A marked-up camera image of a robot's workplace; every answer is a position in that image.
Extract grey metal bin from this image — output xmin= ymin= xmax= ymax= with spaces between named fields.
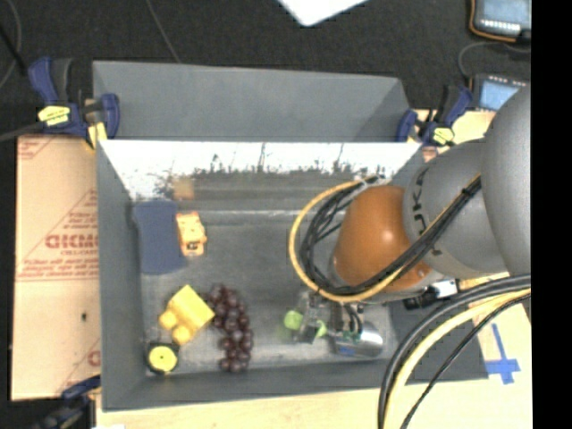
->
xmin=91 ymin=60 xmax=489 ymax=410

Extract black cylinder on white bracket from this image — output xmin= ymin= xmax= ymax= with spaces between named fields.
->
xmin=403 ymin=278 xmax=459 ymax=311

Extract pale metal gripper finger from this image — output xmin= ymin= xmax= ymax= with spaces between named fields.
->
xmin=295 ymin=319 xmax=324 ymax=344
xmin=301 ymin=292 xmax=330 ymax=320

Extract blue sponge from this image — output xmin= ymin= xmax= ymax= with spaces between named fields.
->
xmin=132 ymin=199 xmax=188 ymax=275

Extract yellow toy block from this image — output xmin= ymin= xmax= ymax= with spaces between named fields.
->
xmin=157 ymin=283 xmax=216 ymax=347

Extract brown cardboard board red print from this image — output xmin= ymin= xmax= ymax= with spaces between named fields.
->
xmin=10 ymin=134 xmax=102 ymax=401

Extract purple toy grapes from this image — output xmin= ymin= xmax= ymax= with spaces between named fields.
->
xmin=205 ymin=283 xmax=256 ymax=374

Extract lime green toy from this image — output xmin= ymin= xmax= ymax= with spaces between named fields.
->
xmin=278 ymin=309 xmax=328 ymax=341

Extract yellow and black tape measure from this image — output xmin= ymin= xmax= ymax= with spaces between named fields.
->
xmin=144 ymin=341 xmax=181 ymax=375

